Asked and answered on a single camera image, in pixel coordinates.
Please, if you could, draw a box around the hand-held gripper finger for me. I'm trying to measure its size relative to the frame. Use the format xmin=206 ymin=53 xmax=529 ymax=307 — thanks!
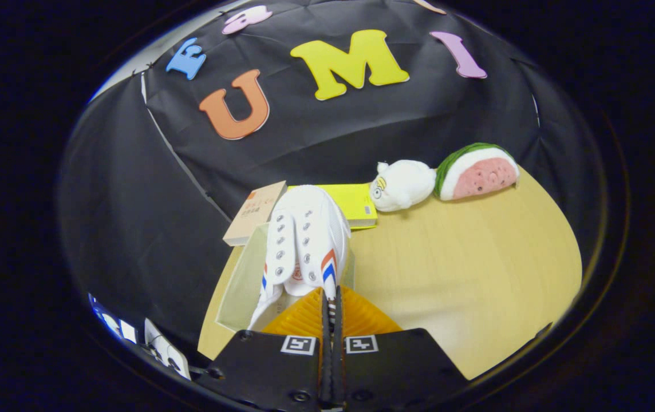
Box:
xmin=332 ymin=285 xmax=468 ymax=411
xmin=207 ymin=286 xmax=333 ymax=411

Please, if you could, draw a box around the beige fabric storage box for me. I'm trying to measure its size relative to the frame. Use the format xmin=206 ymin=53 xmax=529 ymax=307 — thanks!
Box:
xmin=215 ymin=223 xmax=357 ymax=332

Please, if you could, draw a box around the white striped shoe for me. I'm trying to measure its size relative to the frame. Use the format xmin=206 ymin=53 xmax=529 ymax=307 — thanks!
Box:
xmin=247 ymin=184 xmax=352 ymax=332

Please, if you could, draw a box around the beige book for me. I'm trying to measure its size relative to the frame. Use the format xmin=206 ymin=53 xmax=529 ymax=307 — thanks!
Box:
xmin=223 ymin=181 xmax=288 ymax=247

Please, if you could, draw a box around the yellow book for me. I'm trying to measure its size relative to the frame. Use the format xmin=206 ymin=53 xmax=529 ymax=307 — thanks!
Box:
xmin=287 ymin=183 xmax=378 ymax=231

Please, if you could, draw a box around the white plush toy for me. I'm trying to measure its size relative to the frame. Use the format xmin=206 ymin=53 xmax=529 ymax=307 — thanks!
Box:
xmin=369 ymin=160 xmax=437 ymax=212

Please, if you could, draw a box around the blue lit screen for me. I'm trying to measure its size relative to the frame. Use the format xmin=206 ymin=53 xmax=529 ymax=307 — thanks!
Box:
xmin=88 ymin=293 xmax=138 ymax=345

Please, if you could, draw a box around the watermelon slice plush toy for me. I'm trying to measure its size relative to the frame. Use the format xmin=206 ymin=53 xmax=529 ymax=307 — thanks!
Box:
xmin=434 ymin=142 xmax=520 ymax=201

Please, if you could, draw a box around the white device with cables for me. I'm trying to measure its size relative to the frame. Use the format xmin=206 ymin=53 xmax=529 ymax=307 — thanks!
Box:
xmin=143 ymin=318 xmax=192 ymax=380

